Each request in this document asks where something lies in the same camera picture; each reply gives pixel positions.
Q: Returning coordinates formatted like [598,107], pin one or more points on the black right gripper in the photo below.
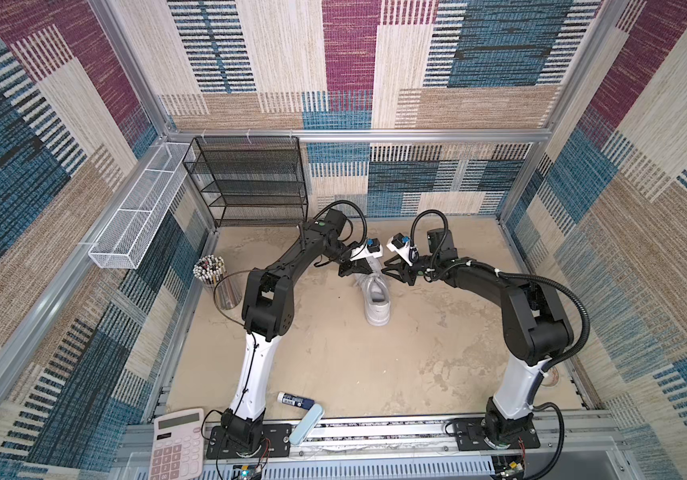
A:
[405,272]

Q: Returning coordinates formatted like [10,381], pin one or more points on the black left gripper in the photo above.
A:
[354,267]

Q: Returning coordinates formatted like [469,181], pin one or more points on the white leather sneaker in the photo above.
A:
[376,298]

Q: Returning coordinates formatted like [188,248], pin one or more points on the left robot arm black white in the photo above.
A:
[336,234]

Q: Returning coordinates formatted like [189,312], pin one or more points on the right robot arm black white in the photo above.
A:
[535,325]

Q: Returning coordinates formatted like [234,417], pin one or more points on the cup of coloured pencils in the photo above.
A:
[211,271]

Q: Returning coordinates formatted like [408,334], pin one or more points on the blue white glue stick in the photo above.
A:
[295,401]

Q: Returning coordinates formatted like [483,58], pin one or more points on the light blue eraser block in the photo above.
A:
[306,425]

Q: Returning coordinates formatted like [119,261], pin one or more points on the clear tape roll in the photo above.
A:
[551,378]

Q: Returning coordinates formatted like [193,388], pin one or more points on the pink desk calculator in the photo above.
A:
[178,446]

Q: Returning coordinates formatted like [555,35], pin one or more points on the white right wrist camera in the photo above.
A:
[403,246]

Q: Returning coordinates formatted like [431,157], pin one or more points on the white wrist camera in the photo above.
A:
[403,246]
[371,248]

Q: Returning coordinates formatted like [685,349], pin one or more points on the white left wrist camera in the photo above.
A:
[371,248]

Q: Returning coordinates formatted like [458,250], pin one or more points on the black wire mesh shelf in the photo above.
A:
[249,181]

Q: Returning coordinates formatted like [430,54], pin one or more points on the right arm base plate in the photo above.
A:
[480,434]

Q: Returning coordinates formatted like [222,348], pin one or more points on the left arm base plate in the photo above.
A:
[271,440]

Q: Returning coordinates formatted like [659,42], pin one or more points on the white wire mesh basket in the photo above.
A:
[125,240]

